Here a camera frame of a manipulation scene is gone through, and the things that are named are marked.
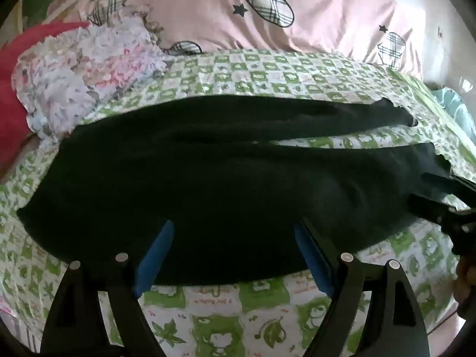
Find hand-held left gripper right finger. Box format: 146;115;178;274
294;217;431;357

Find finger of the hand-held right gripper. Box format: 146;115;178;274
408;193;464;227
422;171;476;203

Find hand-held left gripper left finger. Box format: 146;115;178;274
40;219;176;357

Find black pants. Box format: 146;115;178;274
17;95;452;287

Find person's right hand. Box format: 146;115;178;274
456;258;476;302

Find light teal cloth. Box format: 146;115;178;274
433;87;476;142

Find green checked bed sheet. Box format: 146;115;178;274
0;46;476;357

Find floral ruffled cloth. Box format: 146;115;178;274
11;5;175;142

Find red cloth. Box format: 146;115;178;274
0;21;90;164

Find pink quilt with plaid hearts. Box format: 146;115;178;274
71;0;428;82

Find green cloth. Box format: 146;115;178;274
20;0;88;28

